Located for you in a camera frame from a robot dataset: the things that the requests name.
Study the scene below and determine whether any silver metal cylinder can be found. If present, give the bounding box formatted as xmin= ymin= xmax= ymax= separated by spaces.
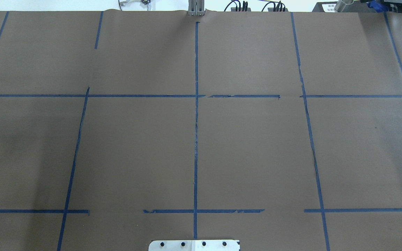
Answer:
xmin=334 ymin=0 xmax=354 ymax=13

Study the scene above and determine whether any aluminium frame post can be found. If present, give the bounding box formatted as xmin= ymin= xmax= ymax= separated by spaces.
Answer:
xmin=188 ymin=0 xmax=206 ymax=16

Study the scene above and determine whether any white camera pedestal column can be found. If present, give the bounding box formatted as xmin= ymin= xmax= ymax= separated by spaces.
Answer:
xmin=148 ymin=239 xmax=241 ymax=251

